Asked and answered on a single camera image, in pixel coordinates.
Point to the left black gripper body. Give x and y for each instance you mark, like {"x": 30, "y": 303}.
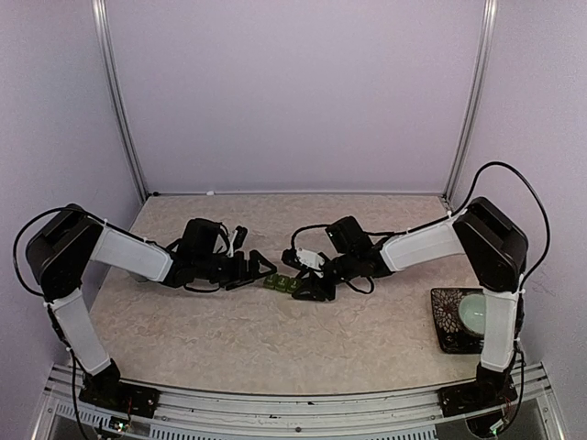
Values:
{"x": 229, "y": 272}

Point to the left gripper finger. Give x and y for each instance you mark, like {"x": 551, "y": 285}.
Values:
{"x": 237, "y": 283}
{"x": 259, "y": 267}

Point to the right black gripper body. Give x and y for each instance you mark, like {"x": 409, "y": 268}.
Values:
{"x": 329, "y": 289}

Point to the green weekly pill organizer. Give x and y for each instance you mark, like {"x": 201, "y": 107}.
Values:
{"x": 281, "y": 283}

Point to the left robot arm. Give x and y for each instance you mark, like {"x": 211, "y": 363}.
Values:
{"x": 59, "y": 254}

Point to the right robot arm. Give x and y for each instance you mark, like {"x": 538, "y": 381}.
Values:
{"x": 495, "y": 247}

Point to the light blue mug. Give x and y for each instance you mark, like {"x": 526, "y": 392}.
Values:
{"x": 138, "y": 278}

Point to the black floral square plate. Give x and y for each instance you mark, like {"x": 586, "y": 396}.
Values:
{"x": 452, "y": 335}

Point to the pale green bowl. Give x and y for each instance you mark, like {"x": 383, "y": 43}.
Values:
{"x": 472, "y": 313}

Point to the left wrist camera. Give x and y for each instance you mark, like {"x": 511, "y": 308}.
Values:
{"x": 236, "y": 240}

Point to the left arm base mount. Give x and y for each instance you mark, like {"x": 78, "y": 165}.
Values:
{"x": 122, "y": 397}

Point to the front aluminium rail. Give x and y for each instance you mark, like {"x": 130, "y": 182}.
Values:
{"x": 196, "y": 414}

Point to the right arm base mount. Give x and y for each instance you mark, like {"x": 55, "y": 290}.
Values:
{"x": 470, "y": 397}

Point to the right aluminium frame post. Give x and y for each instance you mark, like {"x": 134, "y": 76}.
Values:
{"x": 490, "y": 11}

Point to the aluminium frame post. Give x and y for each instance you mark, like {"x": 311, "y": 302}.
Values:
{"x": 490, "y": 11}
{"x": 101, "y": 23}

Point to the left aluminium frame post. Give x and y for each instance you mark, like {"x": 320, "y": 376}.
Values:
{"x": 101, "y": 23}

